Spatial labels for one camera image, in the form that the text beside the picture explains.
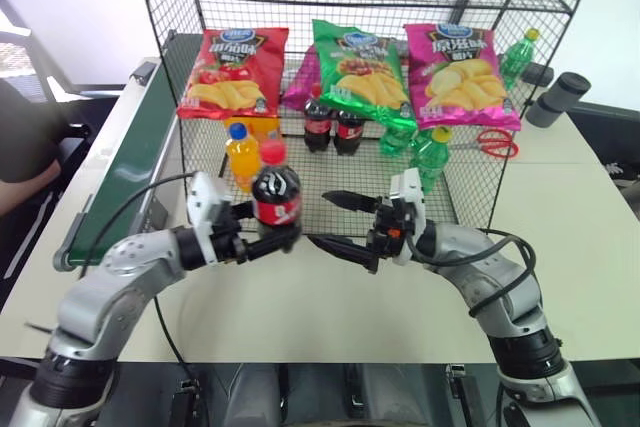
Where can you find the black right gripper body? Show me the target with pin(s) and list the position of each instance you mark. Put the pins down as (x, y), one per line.
(387, 232)

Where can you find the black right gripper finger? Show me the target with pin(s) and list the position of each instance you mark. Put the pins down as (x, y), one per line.
(352, 201)
(347, 251)

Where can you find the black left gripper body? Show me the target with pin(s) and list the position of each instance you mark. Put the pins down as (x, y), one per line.
(229, 243)

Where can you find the small cola bottle red cap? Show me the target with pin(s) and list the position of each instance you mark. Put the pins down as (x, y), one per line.
(317, 122)
(275, 192)
(350, 132)

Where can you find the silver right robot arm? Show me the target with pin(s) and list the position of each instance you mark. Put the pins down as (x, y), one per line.
(500, 277)

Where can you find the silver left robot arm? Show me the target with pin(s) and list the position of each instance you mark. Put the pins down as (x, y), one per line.
(125, 272)

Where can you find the bare person forearm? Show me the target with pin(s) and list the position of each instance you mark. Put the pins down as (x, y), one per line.
(25, 194)

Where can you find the green conveyor belt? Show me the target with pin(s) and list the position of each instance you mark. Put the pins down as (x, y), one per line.
(135, 147)

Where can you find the orange soda bottle blue cap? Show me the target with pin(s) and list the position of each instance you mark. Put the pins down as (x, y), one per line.
(242, 157)

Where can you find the green soda bottle yellow cap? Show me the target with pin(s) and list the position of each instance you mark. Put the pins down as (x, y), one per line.
(395, 139)
(430, 157)
(517, 59)

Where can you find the orange drink container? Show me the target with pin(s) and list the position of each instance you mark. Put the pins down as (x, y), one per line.
(265, 127)

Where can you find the magenta potato chips bag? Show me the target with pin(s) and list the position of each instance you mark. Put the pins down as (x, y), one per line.
(300, 84)
(460, 77)

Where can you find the green potato chips bag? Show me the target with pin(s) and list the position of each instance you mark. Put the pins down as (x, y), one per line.
(360, 72)

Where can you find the red potato chips bag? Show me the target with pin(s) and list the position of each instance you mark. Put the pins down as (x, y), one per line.
(235, 72)

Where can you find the black cylinder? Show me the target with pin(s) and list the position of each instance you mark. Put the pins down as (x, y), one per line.
(537, 74)

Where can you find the grey cylindrical roller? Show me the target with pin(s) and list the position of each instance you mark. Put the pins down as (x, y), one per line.
(562, 92)

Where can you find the person in dark shirt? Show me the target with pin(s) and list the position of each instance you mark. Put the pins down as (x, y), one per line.
(25, 132)

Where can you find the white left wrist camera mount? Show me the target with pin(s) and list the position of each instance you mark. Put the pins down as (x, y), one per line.
(207, 202)

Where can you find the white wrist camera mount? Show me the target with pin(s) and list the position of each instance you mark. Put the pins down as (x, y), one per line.
(207, 202)
(412, 192)

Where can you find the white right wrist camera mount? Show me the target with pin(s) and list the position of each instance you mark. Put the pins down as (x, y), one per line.
(412, 192)

